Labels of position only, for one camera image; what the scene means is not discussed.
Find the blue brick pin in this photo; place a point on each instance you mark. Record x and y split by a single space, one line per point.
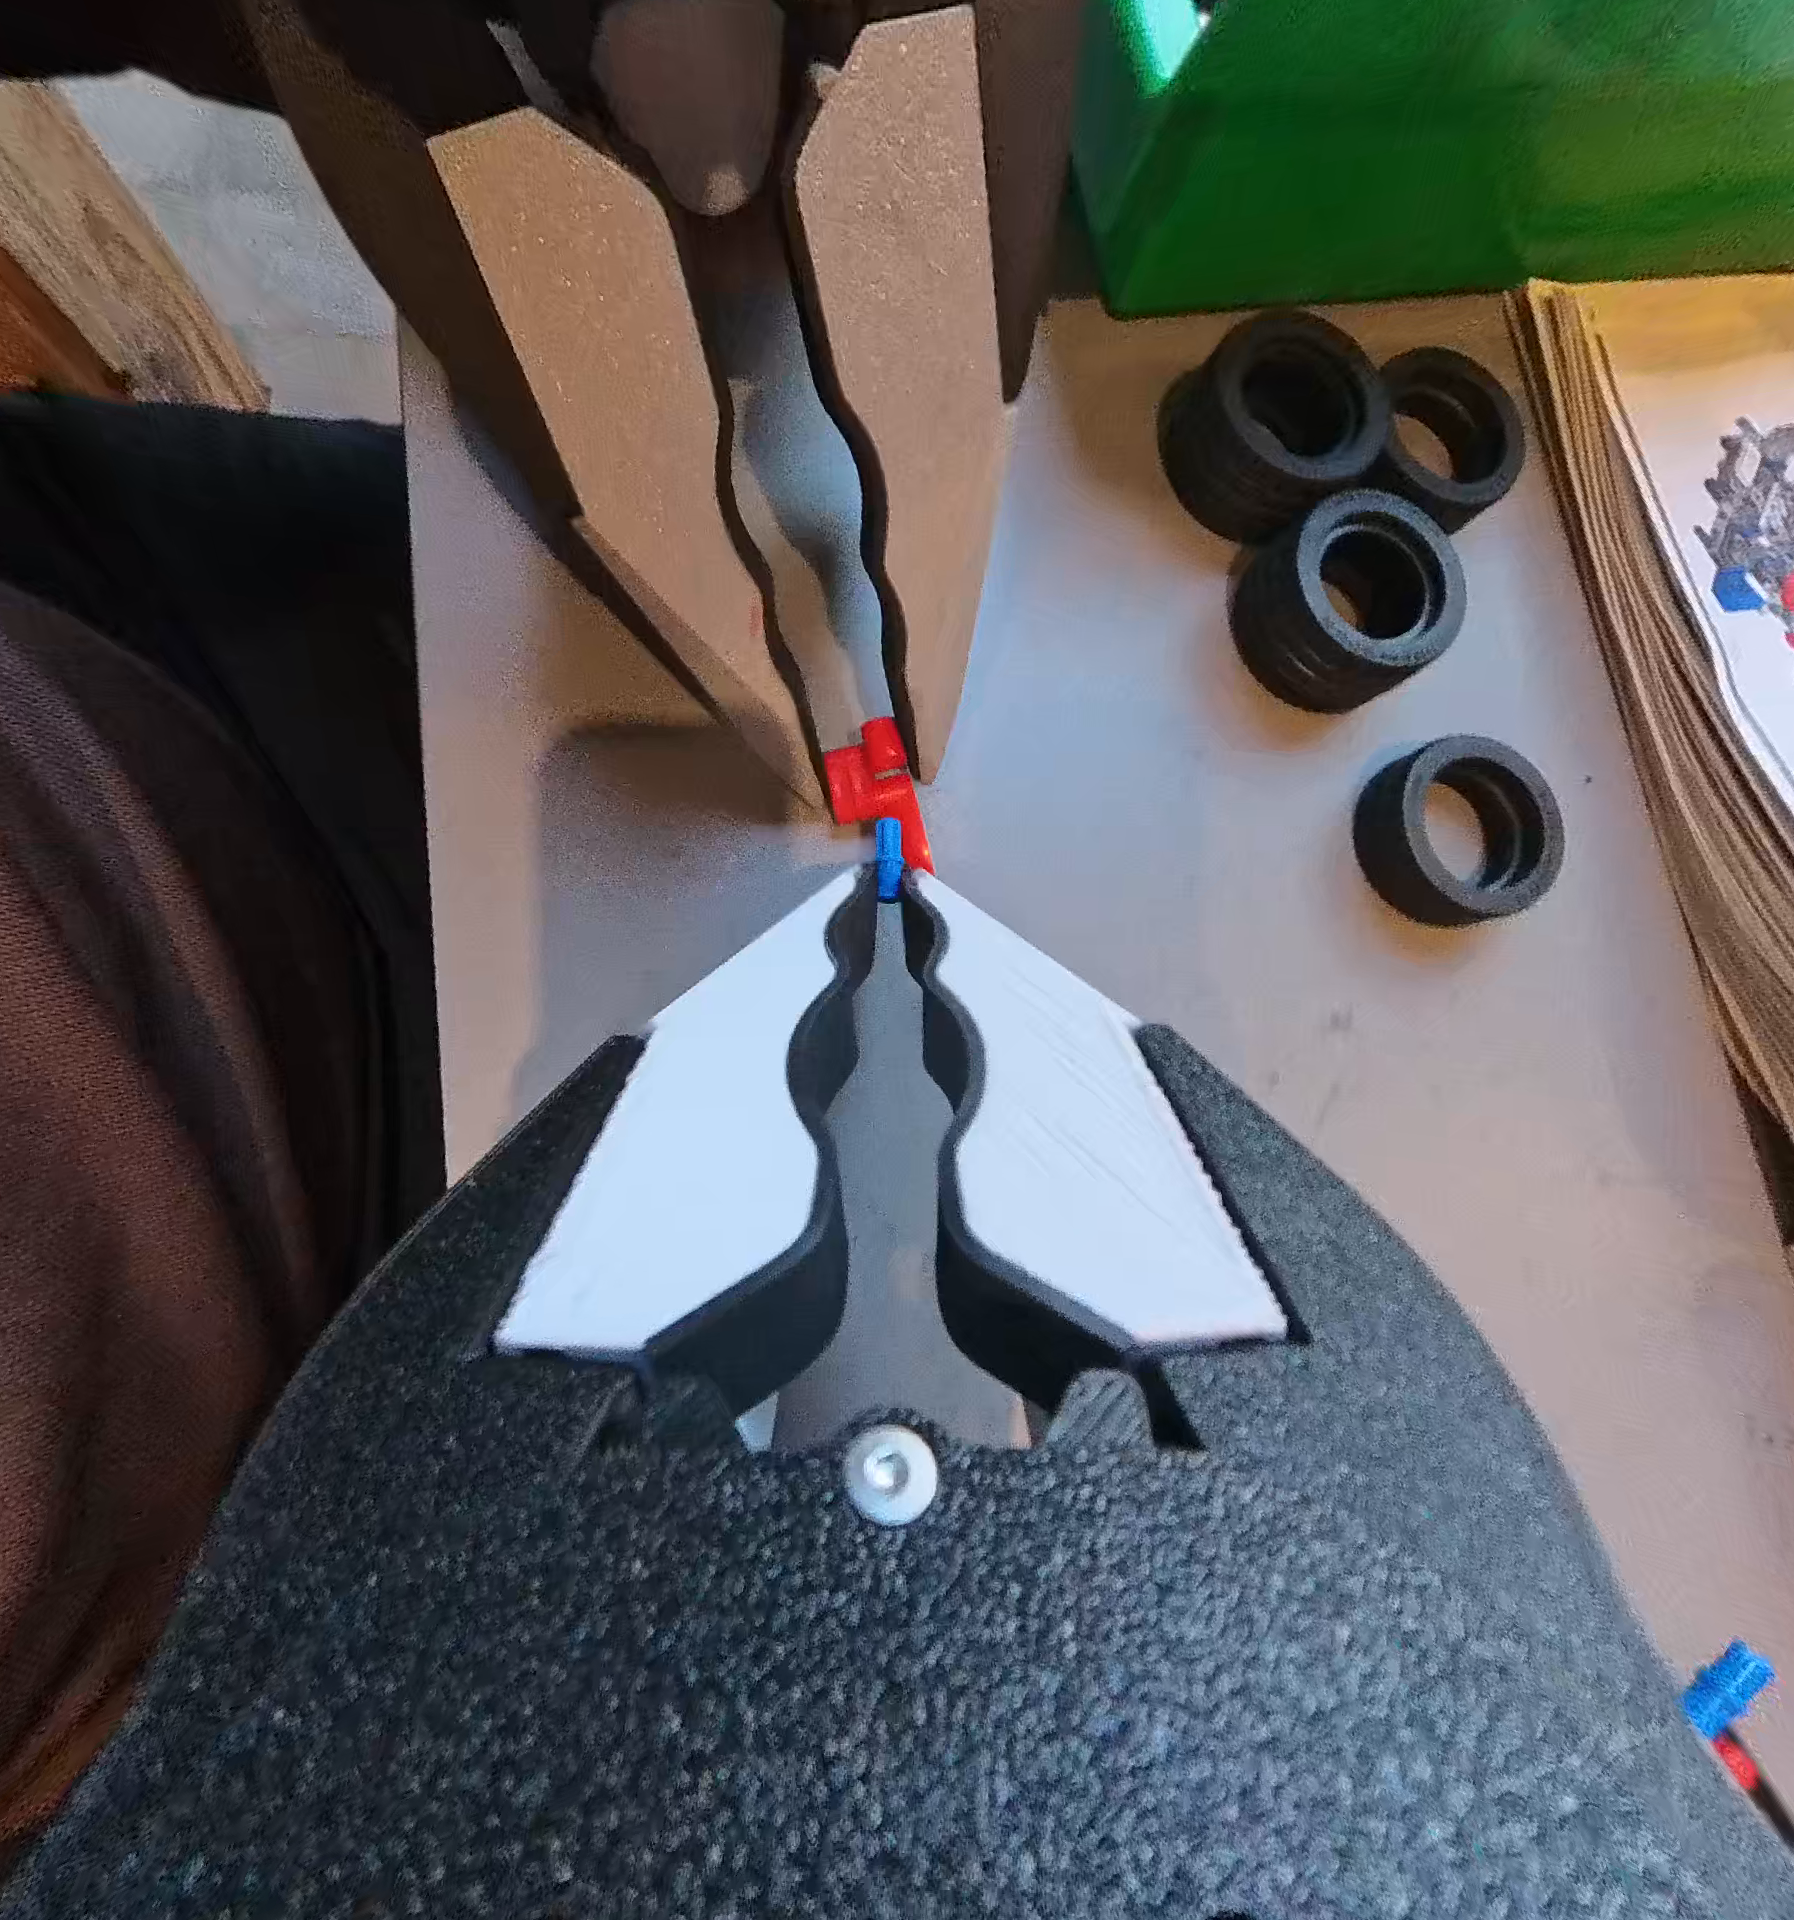
890 859

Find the person's brown shirt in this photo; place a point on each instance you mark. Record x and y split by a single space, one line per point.
87 1051

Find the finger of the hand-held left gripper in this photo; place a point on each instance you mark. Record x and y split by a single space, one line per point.
913 375
582 375

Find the open instruction booklet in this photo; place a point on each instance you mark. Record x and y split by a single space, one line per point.
1662 676

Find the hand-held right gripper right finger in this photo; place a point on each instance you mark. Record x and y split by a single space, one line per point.
1092 1186

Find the green plastic bin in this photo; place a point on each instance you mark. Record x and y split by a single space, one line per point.
1437 150

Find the wooden workbench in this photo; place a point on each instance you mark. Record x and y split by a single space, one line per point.
87 271

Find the grey desk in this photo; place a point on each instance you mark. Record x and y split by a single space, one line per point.
1211 1051

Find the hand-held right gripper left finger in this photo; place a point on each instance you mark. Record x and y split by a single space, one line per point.
672 1186

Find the toy brick race car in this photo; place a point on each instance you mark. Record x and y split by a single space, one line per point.
1730 1688

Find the red brick connector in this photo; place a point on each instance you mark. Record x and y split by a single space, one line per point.
854 779

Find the black rubber tyre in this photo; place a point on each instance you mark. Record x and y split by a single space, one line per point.
1198 450
1385 854
1496 450
1263 644

